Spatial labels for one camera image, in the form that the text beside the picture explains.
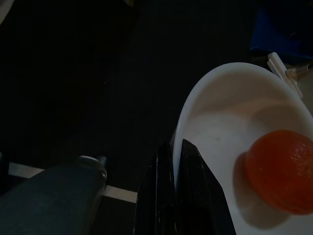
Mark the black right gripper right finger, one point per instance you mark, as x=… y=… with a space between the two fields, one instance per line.
x=200 y=200

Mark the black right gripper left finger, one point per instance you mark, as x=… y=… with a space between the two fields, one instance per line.
x=156 y=195

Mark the orange fruit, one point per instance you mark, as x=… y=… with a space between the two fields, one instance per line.
x=281 y=171

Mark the white bowl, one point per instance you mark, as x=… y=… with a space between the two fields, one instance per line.
x=232 y=110

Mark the grey robot right leg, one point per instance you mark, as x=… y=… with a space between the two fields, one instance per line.
x=49 y=200

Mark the dark blue crate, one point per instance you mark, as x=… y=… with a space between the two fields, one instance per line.
x=276 y=31

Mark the white plastic bracket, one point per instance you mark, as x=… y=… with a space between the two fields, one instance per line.
x=276 y=61

